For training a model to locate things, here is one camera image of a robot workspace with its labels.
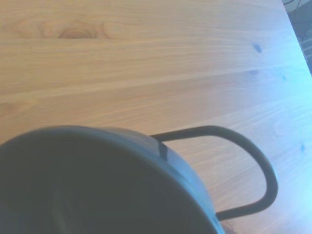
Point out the grey patterned floor mat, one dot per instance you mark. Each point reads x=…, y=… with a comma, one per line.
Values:
x=302, y=26

